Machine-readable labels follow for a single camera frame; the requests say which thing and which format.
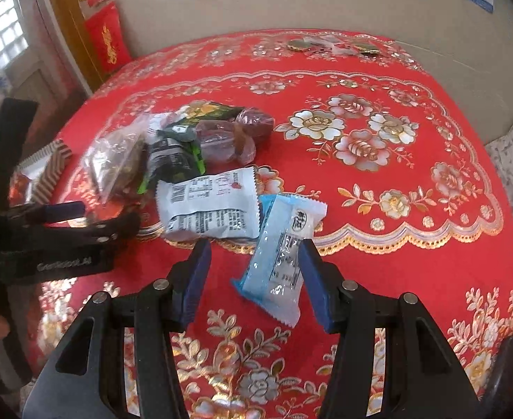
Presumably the red snack packet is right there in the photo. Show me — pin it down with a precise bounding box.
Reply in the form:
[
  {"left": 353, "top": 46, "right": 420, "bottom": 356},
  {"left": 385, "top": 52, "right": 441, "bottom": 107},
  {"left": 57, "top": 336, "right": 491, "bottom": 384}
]
[{"left": 11, "top": 174, "right": 32, "bottom": 204}]

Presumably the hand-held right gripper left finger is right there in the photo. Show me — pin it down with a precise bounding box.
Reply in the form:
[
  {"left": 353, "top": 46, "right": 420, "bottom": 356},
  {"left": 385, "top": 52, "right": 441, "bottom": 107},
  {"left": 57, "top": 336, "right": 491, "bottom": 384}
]
[{"left": 21, "top": 239, "right": 214, "bottom": 419}]

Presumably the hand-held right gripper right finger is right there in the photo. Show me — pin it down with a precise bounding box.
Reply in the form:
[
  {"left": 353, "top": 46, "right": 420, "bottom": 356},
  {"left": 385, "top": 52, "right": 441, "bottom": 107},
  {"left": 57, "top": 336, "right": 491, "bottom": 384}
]
[{"left": 298, "top": 239, "right": 480, "bottom": 419}]

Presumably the clear bag of brown snacks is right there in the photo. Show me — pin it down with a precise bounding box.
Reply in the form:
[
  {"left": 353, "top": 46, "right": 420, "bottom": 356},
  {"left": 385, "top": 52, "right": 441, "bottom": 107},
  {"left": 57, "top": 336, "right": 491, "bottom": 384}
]
[{"left": 83, "top": 113, "right": 152, "bottom": 206}]

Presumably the dark chair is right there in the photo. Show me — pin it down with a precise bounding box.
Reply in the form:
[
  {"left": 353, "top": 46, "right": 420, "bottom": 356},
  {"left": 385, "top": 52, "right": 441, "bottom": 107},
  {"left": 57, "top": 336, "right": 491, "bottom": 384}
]
[{"left": 479, "top": 329, "right": 513, "bottom": 402}]

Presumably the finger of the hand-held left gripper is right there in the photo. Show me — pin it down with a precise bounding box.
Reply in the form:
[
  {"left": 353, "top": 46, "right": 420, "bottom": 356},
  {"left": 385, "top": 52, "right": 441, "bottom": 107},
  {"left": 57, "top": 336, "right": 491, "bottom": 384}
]
[
  {"left": 42, "top": 212, "right": 141, "bottom": 246},
  {"left": 18, "top": 201, "right": 87, "bottom": 228}
]

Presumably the striped cardboard box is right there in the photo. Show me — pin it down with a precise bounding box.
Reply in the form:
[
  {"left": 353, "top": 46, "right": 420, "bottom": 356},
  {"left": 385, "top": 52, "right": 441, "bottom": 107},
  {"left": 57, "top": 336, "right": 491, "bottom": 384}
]
[{"left": 9, "top": 139, "right": 73, "bottom": 206}]

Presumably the white snack packet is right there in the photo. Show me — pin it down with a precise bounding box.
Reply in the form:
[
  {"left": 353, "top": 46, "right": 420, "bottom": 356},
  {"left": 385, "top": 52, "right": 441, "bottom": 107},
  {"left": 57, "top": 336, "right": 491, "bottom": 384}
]
[{"left": 155, "top": 167, "right": 261, "bottom": 242}]

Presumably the wooden door frame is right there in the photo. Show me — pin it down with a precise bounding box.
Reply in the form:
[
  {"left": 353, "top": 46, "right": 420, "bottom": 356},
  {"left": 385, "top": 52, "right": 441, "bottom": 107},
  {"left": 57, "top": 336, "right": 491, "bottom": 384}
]
[{"left": 42, "top": 0, "right": 104, "bottom": 92}]

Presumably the light blue snack packet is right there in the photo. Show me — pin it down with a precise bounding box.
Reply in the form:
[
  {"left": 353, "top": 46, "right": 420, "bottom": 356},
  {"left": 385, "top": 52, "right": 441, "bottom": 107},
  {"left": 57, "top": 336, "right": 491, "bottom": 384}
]
[{"left": 231, "top": 193, "right": 328, "bottom": 328}]

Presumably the red floral tablecloth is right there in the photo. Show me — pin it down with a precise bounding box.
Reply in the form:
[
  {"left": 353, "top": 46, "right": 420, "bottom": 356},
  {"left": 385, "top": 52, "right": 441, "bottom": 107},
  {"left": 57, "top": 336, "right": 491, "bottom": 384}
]
[{"left": 25, "top": 30, "right": 513, "bottom": 419}]

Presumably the black and green snack packet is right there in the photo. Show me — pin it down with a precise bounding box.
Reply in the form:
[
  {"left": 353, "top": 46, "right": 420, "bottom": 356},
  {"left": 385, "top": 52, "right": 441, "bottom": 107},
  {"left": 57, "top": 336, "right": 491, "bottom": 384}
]
[{"left": 138, "top": 137, "right": 207, "bottom": 195}]

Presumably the green and yellow snack packet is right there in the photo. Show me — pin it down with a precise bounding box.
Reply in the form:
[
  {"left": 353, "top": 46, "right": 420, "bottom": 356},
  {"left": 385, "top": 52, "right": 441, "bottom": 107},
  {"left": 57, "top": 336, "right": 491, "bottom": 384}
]
[{"left": 158, "top": 100, "right": 246, "bottom": 142}]

